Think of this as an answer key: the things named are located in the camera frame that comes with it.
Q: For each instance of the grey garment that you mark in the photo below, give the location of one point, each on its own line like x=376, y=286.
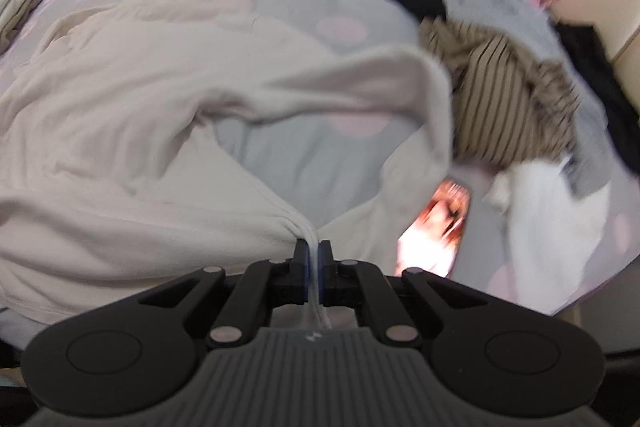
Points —
x=505, y=12

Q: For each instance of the white textured cloth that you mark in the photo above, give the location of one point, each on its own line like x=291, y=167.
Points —
x=550, y=217

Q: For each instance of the white sweater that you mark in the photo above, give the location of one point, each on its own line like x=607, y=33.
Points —
x=125, y=132

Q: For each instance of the brown striped garment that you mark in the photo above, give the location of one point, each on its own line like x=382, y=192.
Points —
x=500, y=107

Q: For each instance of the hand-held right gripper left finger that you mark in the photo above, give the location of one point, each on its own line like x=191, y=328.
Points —
x=300, y=269

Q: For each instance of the large black garment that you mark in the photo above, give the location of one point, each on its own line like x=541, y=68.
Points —
x=615, y=97

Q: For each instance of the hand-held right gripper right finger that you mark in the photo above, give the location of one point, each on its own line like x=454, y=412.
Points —
x=326, y=269

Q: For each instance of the tablet with lit screen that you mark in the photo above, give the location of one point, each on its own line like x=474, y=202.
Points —
x=435, y=232

